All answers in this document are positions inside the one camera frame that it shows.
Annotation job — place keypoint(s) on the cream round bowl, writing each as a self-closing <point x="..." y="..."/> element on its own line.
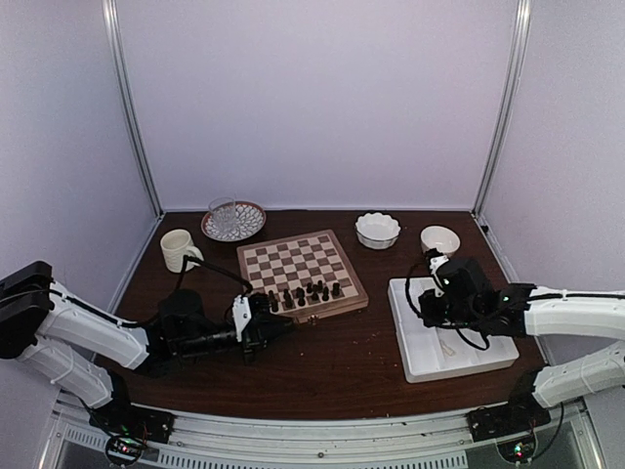
<point x="440" y="238"/>

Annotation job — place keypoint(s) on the patterned ceramic plate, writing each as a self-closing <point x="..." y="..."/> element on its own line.
<point x="250" y="218"/>

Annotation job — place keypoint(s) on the right aluminium frame post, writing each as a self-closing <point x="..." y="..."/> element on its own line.
<point x="511" y="85"/>

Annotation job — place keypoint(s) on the wooden chess board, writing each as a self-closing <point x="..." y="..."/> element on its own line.
<point x="292" y="262"/>

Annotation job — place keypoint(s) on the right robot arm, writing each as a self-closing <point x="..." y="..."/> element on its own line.
<point x="463" y="298"/>

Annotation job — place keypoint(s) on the left aluminium frame post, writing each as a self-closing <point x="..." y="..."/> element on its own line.
<point x="113" y="31"/>

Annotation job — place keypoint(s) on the cream ribbed mug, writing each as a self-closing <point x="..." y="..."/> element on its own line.
<point x="174" y="246"/>

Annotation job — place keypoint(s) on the white foam tray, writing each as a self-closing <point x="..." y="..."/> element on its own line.
<point x="422" y="357"/>

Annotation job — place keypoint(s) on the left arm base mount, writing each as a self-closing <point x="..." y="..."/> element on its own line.
<point x="130" y="429"/>

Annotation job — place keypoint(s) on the clear drinking glass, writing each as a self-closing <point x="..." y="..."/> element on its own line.
<point x="223" y="213"/>

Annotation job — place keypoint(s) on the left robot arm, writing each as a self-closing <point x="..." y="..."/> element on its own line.
<point x="42" y="324"/>

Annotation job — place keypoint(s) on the white chess piece lone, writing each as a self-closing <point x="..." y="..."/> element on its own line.
<point x="448" y="351"/>

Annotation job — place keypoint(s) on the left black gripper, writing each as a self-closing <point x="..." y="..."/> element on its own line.
<point x="258" y="334"/>

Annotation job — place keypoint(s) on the white fluted bowl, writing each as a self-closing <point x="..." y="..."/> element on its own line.
<point x="377" y="231"/>

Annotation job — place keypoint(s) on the front aluminium rail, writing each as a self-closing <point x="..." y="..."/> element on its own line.
<point x="440" y="440"/>

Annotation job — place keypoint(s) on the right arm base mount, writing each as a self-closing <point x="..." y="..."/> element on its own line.
<point x="512" y="427"/>

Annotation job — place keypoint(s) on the aluminium frame post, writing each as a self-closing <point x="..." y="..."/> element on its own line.
<point x="511" y="85"/>
<point x="113" y="31"/>

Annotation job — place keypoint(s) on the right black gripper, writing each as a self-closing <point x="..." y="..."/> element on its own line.
<point x="431" y="318"/>

